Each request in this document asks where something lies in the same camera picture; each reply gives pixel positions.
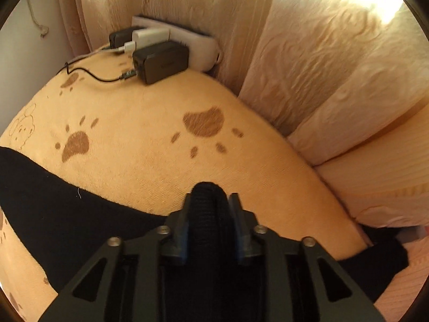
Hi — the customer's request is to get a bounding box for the small black charger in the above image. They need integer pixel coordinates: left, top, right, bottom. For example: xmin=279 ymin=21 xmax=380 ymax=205
xmin=109 ymin=28 xmax=136 ymax=49

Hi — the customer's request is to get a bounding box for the paw print blanket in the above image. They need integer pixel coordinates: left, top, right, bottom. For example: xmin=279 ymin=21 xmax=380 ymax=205
xmin=0 ymin=49 xmax=369 ymax=322

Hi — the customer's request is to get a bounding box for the white charger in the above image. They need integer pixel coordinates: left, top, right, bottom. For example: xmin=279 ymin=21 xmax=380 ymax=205
xmin=124 ymin=27 xmax=171 ymax=54

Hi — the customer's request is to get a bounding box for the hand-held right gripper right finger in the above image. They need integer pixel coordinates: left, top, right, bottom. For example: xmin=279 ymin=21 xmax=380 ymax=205
xmin=229 ymin=193 xmax=386 ymax=322

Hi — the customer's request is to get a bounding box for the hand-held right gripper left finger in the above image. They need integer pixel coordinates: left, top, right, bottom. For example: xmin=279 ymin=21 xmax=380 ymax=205
xmin=38 ymin=193 xmax=193 ymax=322

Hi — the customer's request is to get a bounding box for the thin beige cord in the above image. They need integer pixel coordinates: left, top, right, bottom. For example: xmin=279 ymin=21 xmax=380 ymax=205
xmin=25 ymin=0 xmax=49 ymax=37

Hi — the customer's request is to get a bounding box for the cream embossed curtain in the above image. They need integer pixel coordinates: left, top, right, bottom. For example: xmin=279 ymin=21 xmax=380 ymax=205
xmin=57 ymin=0 xmax=429 ymax=319

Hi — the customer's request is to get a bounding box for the large black charger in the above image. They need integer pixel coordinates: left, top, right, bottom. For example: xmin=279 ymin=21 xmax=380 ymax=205
xmin=132 ymin=40 xmax=190 ymax=85

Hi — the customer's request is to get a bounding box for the black knit sweater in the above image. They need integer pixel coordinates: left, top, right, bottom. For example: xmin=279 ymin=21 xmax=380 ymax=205
xmin=0 ymin=146 xmax=409 ymax=322

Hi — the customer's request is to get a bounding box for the white power strip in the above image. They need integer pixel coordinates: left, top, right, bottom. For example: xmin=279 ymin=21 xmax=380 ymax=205
xmin=131 ymin=14 xmax=223 ymax=72

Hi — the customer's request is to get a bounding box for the white cable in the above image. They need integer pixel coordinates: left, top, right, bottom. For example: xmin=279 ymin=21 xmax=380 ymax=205
xmin=72 ymin=45 xmax=126 ymax=61

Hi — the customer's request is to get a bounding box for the black cable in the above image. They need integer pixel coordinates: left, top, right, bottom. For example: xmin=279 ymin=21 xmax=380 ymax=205
xmin=57 ymin=61 xmax=138 ymax=83

